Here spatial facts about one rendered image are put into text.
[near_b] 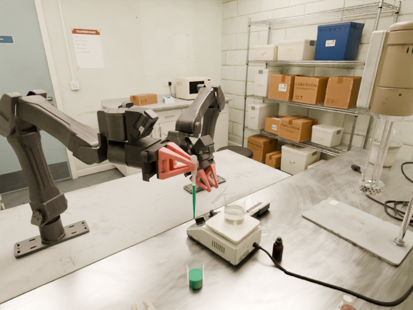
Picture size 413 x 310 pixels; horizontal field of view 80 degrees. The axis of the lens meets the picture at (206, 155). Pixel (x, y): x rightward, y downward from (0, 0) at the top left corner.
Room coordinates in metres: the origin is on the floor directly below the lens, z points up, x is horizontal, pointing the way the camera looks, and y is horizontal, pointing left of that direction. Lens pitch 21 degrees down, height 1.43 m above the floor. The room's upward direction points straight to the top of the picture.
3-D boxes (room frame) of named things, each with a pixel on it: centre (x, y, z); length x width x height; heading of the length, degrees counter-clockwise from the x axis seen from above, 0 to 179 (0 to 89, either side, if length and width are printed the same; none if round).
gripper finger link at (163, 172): (0.49, 0.06, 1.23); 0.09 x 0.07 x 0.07; 70
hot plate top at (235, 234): (0.60, -0.08, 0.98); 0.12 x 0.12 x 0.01; 47
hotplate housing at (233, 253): (0.62, -0.06, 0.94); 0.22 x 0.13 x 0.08; 47
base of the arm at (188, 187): (1.00, 0.01, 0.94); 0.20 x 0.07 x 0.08; 127
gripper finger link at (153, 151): (0.48, 0.07, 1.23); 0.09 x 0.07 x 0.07; 70
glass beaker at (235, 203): (0.61, -0.08, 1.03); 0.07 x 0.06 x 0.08; 96
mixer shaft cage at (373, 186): (0.69, -0.52, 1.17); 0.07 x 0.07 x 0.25
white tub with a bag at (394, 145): (1.25, -0.96, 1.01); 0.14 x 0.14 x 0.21
